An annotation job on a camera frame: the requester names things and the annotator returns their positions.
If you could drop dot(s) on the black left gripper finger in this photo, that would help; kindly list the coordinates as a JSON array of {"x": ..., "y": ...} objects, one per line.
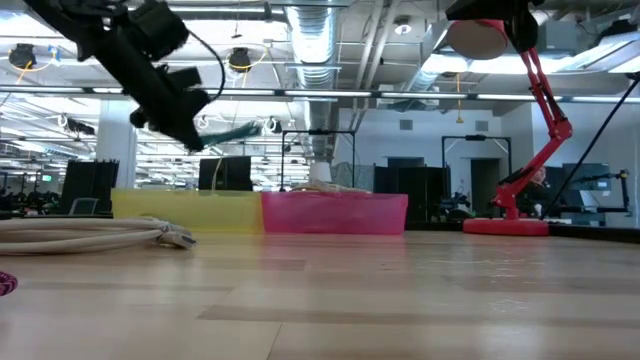
[{"x": 185, "y": 132}]

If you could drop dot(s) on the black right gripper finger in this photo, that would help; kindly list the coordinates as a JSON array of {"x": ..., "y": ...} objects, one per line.
[{"x": 475, "y": 10}]

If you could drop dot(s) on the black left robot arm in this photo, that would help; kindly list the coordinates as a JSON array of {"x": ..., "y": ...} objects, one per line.
[{"x": 115, "y": 55}]

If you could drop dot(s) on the yellow plastic bin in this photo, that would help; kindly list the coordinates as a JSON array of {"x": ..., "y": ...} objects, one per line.
[{"x": 190, "y": 207}]

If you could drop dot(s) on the black partition panel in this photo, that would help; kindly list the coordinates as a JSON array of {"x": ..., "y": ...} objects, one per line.
[{"x": 90, "y": 185}]

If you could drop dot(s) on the grey office chair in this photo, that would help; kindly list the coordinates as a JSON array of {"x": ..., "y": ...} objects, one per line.
[{"x": 83, "y": 206}]

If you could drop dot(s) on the person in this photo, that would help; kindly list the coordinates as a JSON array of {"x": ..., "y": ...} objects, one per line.
[{"x": 537, "y": 182}]

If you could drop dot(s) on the grey background monitor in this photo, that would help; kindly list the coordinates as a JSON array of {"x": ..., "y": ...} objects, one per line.
[{"x": 586, "y": 176}]

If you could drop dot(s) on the pink plastic bin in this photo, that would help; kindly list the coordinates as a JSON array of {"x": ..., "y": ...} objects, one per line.
[{"x": 335, "y": 212}]

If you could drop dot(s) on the black curtain partition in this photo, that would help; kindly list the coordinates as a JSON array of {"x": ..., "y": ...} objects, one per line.
[{"x": 395, "y": 180}]

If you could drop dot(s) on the red desk lamp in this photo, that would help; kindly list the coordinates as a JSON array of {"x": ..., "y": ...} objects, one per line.
[{"x": 505, "y": 226}]

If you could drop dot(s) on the black stand frame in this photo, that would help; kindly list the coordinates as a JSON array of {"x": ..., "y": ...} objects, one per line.
[
  {"x": 320, "y": 132},
  {"x": 475, "y": 137}
]

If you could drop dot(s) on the silver ventilation duct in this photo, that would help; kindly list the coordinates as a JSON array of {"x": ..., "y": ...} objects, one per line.
[{"x": 312, "y": 60}]

